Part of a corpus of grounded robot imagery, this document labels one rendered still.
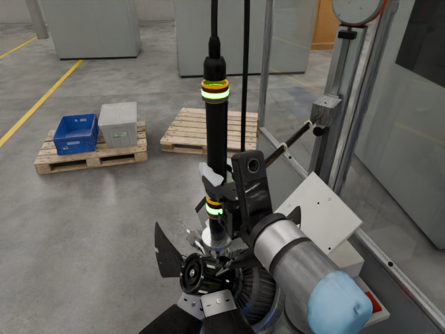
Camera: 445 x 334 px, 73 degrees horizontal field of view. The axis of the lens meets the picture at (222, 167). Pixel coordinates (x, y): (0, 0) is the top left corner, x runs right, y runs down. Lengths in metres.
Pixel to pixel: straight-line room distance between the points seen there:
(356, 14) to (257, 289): 0.88
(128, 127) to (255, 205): 3.17
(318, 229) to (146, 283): 1.68
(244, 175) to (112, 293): 2.11
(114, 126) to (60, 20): 4.79
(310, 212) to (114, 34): 7.12
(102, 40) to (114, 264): 6.06
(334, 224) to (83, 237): 2.31
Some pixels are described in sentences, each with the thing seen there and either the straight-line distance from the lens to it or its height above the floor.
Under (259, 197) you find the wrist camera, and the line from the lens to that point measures 0.46.
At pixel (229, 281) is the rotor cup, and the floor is 1.18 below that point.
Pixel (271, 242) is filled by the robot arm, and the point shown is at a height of 1.66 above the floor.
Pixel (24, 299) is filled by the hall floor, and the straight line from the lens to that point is 2.71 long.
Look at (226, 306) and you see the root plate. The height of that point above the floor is 1.19.
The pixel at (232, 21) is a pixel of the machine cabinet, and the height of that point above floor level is 1.01.
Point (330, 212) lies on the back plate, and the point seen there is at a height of 1.32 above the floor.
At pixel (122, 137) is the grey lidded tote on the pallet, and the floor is 0.28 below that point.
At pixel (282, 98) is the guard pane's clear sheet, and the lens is 1.83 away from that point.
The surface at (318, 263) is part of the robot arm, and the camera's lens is 0.40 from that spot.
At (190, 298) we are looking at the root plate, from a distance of 1.01.
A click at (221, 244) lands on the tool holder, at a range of 0.68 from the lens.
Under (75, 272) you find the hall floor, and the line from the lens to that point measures 2.68.
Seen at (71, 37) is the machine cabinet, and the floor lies 0.50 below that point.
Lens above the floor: 1.98
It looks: 35 degrees down
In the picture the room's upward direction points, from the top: straight up
